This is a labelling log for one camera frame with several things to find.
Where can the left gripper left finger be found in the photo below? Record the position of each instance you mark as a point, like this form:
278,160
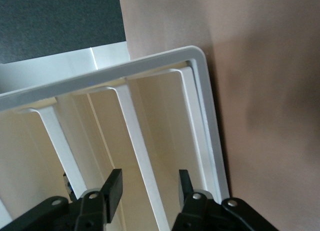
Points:
112,191

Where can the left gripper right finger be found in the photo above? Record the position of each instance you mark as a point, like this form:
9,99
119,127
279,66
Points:
185,186

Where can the white plastic drawer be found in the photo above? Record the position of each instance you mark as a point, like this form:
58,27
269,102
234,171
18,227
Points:
143,166
62,153
3,211

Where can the white drawer cabinet housing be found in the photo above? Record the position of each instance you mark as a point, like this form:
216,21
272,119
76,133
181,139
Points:
125,69

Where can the brown table cover sheet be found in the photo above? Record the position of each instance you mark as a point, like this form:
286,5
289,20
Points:
275,66

